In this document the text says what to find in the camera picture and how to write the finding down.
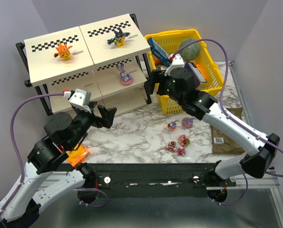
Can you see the small red pink toy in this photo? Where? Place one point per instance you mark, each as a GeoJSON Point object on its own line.
{"type": "Point", "coordinates": [181, 151]}

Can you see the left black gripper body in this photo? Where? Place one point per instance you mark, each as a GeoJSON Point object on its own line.
{"type": "Point", "coordinates": [96, 114]}

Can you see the pink bear strawberry toy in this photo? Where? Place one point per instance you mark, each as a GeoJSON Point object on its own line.
{"type": "Point", "coordinates": [184, 140]}

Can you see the purple creature pink donut toy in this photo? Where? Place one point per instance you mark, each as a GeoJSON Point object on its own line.
{"type": "Point", "coordinates": [188, 122]}

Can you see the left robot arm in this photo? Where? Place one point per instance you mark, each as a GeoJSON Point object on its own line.
{"type": "Point", "coordinates": [23, 204]}

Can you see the yellow plastic basket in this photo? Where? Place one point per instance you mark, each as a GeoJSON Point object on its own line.
{"type": "Point", "coordinates": [170, 41]}

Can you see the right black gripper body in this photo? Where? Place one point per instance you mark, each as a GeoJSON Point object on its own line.
{"type": "Point", "coordinates": [157, 81]}

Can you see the orange Scrub Daddy box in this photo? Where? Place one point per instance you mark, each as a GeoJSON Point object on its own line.
{"type": "Point", "coordinates": [77, 157]}

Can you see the purple bunny orange cup toy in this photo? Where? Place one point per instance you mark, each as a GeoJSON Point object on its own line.
{"type": "Point", "coordinates": [172, 125]}

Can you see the brown coffee bag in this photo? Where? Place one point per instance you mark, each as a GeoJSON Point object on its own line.
{"type": "Point", "coordinates": [223, 144]}

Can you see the dark purple box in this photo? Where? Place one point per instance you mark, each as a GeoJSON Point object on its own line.
{"type": "Point", "coordinates": [199, 77]}

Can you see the green textured ball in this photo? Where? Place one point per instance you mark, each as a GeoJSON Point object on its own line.
{"type": "Point", "coordinates": [191, 52]}

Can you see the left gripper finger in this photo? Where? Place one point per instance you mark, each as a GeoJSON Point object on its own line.
{"type": "Point", "coordinates": [107, 116]}
{"type": "Point", "coordinates": [91, 106]}

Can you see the blue Harry's box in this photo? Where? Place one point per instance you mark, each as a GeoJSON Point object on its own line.
{"type": "Point", "coordinates": [159, 52]}

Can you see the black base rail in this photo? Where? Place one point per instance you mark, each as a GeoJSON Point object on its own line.
{"type": "Point", "coordinates": [153, 180]}

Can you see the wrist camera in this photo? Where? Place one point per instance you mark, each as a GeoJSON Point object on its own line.
{"type": "Point", "coordinates": [80, 100]}
{"type": "Point", "coordinates": [175, 61]}

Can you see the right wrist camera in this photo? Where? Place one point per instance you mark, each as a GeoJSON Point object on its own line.
{"type": "Point", "coordinates": [175, 61]}

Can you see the purple bunny donut toy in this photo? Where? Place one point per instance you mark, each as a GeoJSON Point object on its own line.
{"type": "Point", "coordinates": [126, 78]}

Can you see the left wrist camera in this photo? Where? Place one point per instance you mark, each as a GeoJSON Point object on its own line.
{"type": "Point", "coordinates": [80, 100]}

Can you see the beige three-tier shelf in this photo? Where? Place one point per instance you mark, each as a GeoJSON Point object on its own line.
{"type": "Point", "coordinates": [92, 66]}

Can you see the black yellow bat toy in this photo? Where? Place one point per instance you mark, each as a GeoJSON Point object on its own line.
{"type": "Point", "coordinates": [119, 38]}

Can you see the orange dragon toy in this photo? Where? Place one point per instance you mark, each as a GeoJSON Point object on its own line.
{"type": "Point", "coordinates": [63, 51]}

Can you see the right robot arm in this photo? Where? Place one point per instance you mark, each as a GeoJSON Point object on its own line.
{"type": "Point", "coordinates": [258, 147]}

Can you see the red pink bear toy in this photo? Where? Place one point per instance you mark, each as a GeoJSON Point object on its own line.
{"type": "Point", "coordinates": [171, 146]}

